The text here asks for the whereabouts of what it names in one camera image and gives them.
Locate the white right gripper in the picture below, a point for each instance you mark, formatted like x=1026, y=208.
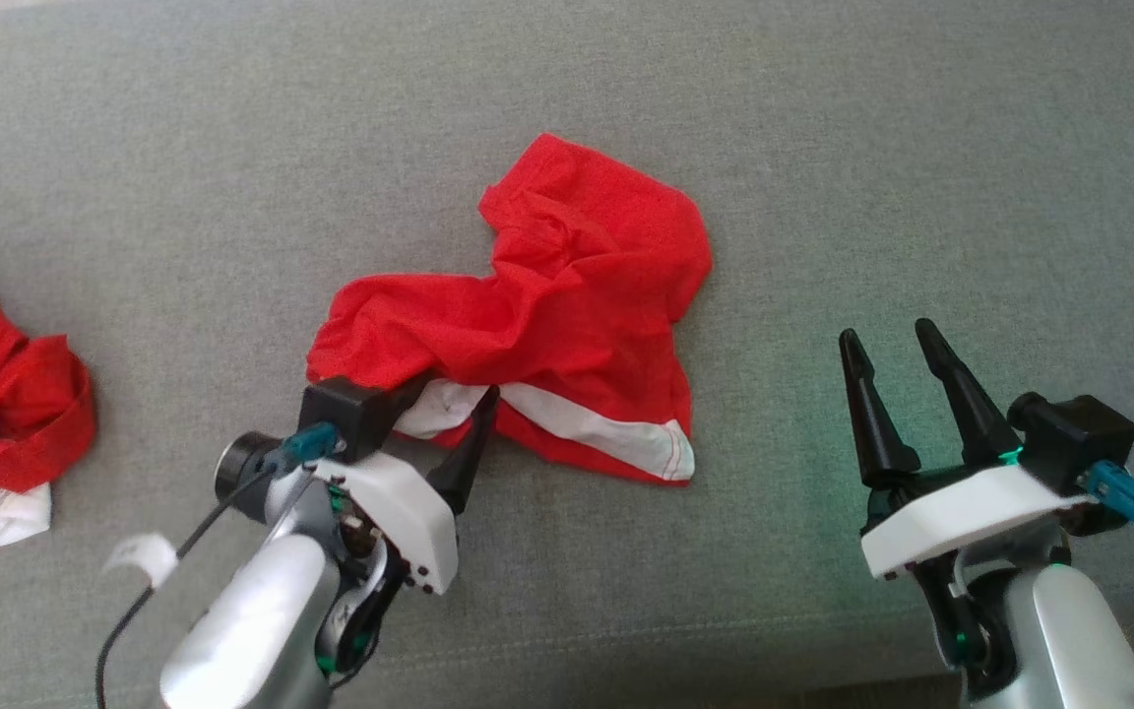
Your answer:
x=971, y=517

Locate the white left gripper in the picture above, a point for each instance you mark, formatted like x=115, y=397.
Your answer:
x=400, y=512

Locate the red basketball jersey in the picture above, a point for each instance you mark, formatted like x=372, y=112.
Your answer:
x=577, y=295

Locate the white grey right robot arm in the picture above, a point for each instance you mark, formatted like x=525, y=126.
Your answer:
x=1059, y=630

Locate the grey fabric sofa seat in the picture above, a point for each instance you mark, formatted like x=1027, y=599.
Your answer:
x=823, y=148

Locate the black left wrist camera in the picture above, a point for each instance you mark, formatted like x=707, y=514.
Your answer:
x=350, y=412

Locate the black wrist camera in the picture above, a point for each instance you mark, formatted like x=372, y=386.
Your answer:
x=1079, y=438
x=350, y=412

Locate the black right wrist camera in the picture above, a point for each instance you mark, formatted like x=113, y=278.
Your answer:
x=1079, y=438

